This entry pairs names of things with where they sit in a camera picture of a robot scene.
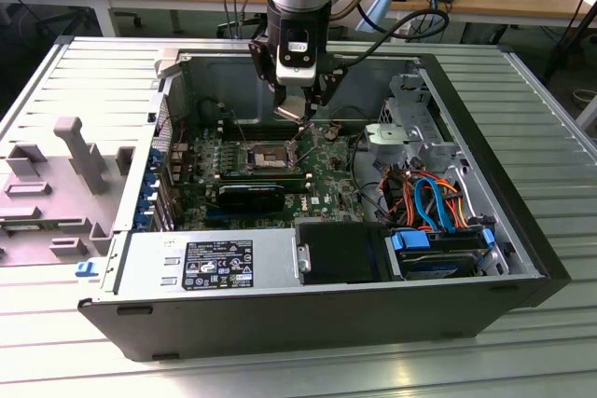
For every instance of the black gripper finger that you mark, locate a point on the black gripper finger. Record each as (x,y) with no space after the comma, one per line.
(263,67)
(329,83)

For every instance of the silver CPU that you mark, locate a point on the silver CPU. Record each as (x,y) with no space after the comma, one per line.
(291,106)

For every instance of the CPU socket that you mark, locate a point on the CPU socket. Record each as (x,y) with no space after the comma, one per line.
(268,155)

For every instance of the perforated metal drive cage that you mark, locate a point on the perforated metal drive cage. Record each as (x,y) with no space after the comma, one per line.
(410,111)

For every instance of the green motherboard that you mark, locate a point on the green motherboard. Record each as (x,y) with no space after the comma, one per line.
(326,183)

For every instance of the black graphics card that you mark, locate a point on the black graphics card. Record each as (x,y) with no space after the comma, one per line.
(252,200)

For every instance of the blue card latch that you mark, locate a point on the blue card latch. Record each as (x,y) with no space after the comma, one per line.
(148,186)
(157,160)
(142,216)

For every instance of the blue disk carrier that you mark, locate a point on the blue disk carrier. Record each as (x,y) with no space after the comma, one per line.
(410,239)

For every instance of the hard disk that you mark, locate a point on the hard disk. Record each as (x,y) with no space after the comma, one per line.
(438,265)

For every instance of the silver power supply unit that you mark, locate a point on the silver power supply unit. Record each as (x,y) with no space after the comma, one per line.
(149,258)

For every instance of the grey parts rack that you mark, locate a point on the grey parts rack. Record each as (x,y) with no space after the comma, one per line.
(60,193)

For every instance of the black tripod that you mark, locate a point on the black tripod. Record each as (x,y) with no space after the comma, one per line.
(566,34)

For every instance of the black PC case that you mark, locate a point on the black PC case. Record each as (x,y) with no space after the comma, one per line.
(280,323)

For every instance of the blue plastic clip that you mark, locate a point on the blue plastic clip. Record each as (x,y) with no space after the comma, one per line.
(86,269)

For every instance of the green RAM stick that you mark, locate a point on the green RAM stick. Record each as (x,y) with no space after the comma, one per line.
(25,227)

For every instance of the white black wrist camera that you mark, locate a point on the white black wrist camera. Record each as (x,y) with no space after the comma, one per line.
(296,67)

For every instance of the silver metal drive bracket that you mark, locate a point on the silver metal drive bracket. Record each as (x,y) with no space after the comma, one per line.
(384,134)

